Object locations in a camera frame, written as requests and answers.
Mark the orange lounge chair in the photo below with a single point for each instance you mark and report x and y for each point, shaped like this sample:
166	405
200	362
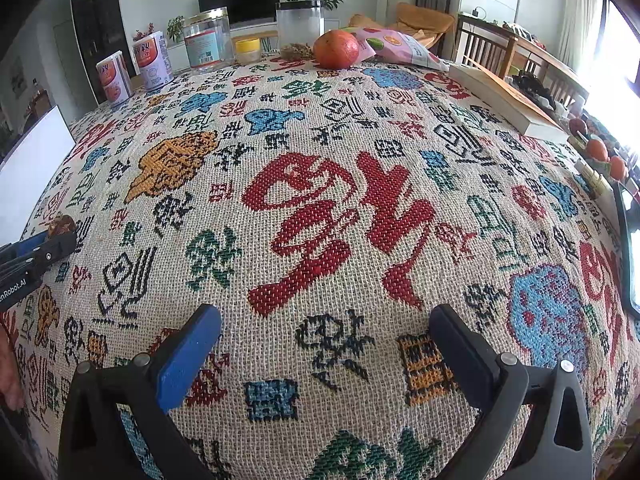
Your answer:
420	17

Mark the black glass cabinet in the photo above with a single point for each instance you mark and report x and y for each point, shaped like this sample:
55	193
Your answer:
95	25

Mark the printed woven tablecloth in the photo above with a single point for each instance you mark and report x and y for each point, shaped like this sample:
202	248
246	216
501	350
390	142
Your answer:
350	110

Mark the green plant pale pot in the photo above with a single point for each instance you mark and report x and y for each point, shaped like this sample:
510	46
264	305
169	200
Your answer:
175	29

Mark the dark brown fruit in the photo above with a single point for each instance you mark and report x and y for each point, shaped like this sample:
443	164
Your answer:
61	225

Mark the framed wall picture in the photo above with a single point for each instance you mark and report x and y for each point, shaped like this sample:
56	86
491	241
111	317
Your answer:
16	76

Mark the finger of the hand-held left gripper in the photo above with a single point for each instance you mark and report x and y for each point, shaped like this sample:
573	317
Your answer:
22	247
57	250

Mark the small yellow jar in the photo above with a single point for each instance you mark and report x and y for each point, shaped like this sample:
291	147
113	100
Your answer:
248	51

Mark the glass jar gold lid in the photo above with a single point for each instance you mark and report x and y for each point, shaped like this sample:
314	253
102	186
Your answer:
207	42

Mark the pink snack bag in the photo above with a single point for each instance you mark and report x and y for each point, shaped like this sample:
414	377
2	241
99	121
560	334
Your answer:
400	47

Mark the small pink tin can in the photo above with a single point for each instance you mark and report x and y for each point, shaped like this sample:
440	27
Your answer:
114	80

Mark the pile of nuts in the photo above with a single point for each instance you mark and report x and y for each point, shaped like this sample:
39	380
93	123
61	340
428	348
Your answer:
296	51

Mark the glass fruit bowl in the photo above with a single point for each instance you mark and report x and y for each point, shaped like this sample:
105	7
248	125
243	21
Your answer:
600	162

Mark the orange in bowl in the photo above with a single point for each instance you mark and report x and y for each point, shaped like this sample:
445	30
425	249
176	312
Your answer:
596	150
618	167

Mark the person's left hand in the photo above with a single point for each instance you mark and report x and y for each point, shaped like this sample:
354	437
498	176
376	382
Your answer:
10	375

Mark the small red apple in bowl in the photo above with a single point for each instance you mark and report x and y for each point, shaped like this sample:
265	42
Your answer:
577	126

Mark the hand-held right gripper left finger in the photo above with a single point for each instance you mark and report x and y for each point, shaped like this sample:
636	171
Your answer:
190	355

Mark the clear container black lid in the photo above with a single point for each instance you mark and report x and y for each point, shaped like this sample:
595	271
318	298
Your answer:
300	22

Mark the black phone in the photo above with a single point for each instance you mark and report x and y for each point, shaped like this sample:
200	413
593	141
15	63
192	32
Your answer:
631	240

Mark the wooden slatted desk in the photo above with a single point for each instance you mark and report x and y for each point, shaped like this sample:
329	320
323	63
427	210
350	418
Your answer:
500	42

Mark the red flowers in vase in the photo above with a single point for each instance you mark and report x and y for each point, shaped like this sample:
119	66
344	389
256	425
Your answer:
144	32

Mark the white box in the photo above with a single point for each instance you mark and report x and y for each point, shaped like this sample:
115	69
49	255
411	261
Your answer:
35	170

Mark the bowl of black items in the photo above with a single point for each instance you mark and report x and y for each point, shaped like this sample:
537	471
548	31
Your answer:
535	90

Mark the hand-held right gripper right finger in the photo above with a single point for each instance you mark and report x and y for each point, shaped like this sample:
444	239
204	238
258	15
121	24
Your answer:
467	355

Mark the black television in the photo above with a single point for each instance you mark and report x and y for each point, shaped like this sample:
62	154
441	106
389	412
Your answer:
240	2

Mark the large pink tin can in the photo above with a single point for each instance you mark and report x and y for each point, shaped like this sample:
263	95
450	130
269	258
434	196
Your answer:
152	62

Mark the white sheer curtain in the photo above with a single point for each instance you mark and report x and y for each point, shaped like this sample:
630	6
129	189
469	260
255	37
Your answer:
577	10

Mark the orange cover book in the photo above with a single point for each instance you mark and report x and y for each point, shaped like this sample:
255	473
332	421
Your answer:
505	95

